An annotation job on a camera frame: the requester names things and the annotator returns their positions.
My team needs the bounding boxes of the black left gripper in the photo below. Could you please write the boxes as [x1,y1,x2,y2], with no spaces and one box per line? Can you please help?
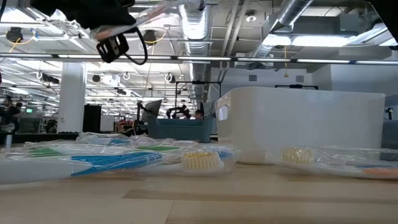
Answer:
[30,0,137,30]

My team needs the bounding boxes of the orange toothbrush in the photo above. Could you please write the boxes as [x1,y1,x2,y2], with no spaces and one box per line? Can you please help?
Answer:
[269,145,398,182]
[91,0,208,42]

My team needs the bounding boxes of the blue toothbrush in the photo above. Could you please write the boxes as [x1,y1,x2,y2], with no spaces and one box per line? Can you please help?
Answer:
[75,131,137,147]
[0,148,240,185]

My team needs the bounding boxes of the green toothbrush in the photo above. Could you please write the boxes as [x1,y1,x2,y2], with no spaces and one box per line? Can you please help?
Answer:
[133,143,200,153]
[0,144,103,158]

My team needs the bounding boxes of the white pillar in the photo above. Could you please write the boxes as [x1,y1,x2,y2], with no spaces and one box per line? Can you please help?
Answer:
[57,62,86,134]

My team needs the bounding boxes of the background monitor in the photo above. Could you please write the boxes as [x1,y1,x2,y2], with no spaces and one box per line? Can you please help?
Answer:
[141,99,163,123]

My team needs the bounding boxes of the black cabinet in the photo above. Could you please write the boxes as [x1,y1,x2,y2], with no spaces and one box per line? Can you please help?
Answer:
[82,104,102,134]

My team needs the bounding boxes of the teal plastic bin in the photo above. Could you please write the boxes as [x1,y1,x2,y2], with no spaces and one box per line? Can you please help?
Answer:
[147,114,215,144]

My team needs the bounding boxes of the long ceiling light bar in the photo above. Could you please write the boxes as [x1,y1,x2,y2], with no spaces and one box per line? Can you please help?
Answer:
[0,52,398,65]

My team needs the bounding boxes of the white plastic bin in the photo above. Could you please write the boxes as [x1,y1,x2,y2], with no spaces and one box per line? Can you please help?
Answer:
[215,86,386,165]

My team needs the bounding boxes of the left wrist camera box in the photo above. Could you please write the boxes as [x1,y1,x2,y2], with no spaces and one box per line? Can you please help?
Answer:
[96,33,130,64]

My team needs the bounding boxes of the black ceiling cable reel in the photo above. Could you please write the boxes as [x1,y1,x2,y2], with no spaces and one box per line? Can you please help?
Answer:
[142,29,158,44]
[6,27,24,44]

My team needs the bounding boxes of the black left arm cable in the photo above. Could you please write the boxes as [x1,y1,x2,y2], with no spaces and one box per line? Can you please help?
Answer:
[123,27,149,66]

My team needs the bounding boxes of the silver ventilation duct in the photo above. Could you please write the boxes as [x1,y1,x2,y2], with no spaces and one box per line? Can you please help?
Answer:
[248,0,315,60]
[178,0,215,105]

